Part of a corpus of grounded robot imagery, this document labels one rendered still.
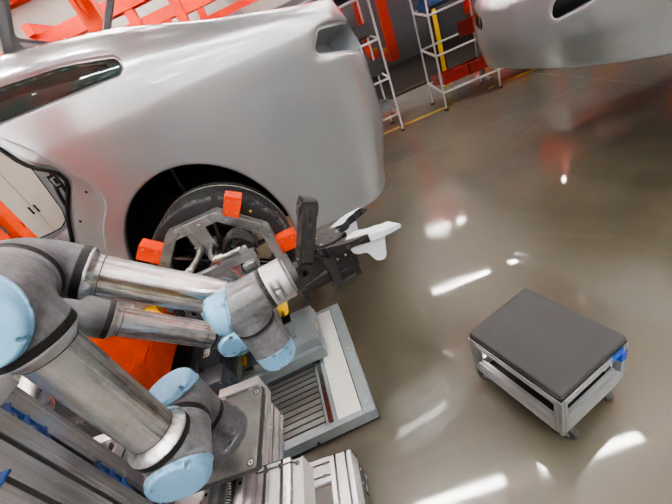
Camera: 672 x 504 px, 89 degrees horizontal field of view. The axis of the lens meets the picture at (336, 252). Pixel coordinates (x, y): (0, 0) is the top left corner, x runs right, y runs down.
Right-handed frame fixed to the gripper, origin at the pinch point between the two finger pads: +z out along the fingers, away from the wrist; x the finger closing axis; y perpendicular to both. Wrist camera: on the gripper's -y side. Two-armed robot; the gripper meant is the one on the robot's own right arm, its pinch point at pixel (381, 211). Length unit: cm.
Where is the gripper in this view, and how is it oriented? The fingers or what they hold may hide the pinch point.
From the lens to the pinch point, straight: 63.4
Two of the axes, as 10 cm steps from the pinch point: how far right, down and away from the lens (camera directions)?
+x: 3.0, 2.9, -9.1
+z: 8.7, -4.8, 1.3
